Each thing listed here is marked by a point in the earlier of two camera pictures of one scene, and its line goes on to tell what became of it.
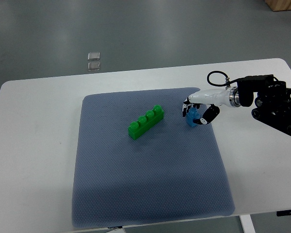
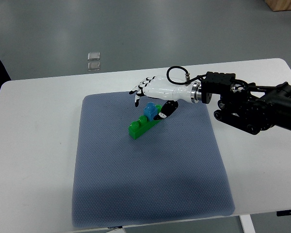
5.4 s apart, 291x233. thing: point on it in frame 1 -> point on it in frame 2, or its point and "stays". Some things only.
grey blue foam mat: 174,172 stays
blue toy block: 193,113 -> 150,110
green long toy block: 143,123 stays
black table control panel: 288,212 stays
